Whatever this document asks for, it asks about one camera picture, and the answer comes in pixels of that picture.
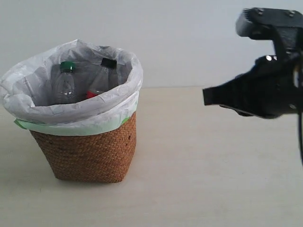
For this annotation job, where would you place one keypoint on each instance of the white plastic bin liner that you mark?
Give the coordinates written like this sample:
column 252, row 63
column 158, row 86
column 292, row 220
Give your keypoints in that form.
column 26, row 91

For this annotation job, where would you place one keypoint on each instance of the clear bottle green label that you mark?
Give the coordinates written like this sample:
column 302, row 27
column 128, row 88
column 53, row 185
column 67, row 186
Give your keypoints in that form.
column 64, row 88

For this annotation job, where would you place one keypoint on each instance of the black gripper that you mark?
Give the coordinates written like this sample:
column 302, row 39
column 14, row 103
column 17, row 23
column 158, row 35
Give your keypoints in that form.
column 273, row 87

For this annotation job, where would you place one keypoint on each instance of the clear bottle red label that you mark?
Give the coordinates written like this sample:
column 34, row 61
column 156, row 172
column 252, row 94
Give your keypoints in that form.
column 100, row 83

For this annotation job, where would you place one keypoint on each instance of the woven wicker waste basket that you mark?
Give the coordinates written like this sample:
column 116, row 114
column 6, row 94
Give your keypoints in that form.
column 102, row 158

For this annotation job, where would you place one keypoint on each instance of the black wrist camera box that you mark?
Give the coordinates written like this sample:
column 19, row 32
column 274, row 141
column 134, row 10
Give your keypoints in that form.
column 265, row 21

